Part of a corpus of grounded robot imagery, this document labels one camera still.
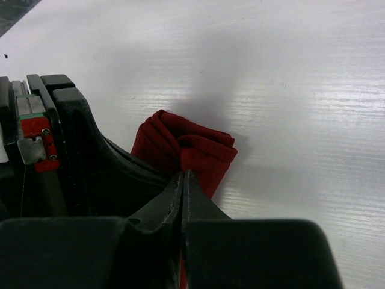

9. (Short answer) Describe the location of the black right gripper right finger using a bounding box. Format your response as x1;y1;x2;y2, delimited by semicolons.
182;171;343;288

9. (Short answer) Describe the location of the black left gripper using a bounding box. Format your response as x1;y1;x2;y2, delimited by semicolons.
1;75;170;217

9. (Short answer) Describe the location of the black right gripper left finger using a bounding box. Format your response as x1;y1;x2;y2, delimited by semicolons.
1;173;184;288

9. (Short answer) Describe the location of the dark red cloth napkin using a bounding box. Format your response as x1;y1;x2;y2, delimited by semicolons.
122;110;242;288

